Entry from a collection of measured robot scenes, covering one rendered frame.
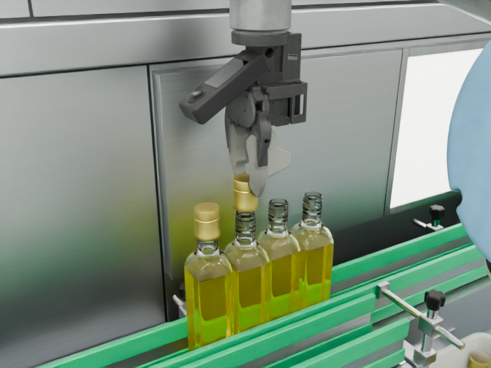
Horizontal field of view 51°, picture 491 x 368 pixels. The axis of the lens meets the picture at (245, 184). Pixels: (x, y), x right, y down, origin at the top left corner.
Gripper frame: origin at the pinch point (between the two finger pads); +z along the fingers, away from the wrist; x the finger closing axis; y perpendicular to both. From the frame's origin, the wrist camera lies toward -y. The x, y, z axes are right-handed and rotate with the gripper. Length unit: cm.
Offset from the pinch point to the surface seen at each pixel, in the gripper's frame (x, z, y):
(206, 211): -0.9, 2.2, -6.4
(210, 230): -1.3, 4.9, -6.1
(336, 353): -13.4, 22.2, 6.9
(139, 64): 15.4, -14.6, -8.5
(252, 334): -4.0, 22.3, -1.1
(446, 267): -3.6, 24.1, 40.7
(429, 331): -15.6, 23.1, 23.0
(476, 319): -5, 39, 51
